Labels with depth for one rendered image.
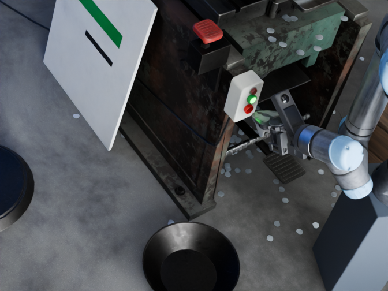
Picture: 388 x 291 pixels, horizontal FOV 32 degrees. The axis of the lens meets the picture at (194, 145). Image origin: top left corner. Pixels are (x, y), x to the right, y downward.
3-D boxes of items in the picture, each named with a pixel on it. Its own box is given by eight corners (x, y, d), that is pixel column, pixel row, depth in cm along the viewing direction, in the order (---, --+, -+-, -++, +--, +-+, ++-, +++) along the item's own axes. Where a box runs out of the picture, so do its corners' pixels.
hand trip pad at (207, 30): (220, 55, 176) (226, 33, 170) (202, 62, 173) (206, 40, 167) (205, 39, 179) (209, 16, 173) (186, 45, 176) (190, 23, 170)
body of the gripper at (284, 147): (267, 149, 178) (298, 163, 168) (262, 119, 174) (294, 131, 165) (288, 139, 181) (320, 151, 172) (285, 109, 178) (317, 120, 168)
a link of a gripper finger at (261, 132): (246, 134, 185) (268, 142, 177) (243, 114, 182) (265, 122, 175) (255, 130, 186) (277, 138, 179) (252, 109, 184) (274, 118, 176)
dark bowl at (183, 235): (254, 289, 211) (260, 278, 206) (175, 336, 197) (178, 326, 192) (200, 219, 225) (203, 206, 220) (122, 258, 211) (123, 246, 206)
